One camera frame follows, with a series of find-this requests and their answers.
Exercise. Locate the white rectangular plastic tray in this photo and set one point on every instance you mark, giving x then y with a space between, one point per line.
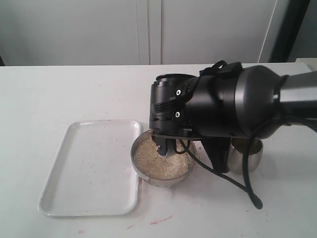
92 174

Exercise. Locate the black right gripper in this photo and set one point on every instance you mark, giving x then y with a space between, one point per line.
169 95

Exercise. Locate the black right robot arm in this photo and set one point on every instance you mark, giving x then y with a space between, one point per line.
226 101

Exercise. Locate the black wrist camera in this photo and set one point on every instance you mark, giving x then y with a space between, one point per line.
165 146

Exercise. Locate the steel bowl of rice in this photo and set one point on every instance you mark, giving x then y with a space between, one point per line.
155 170

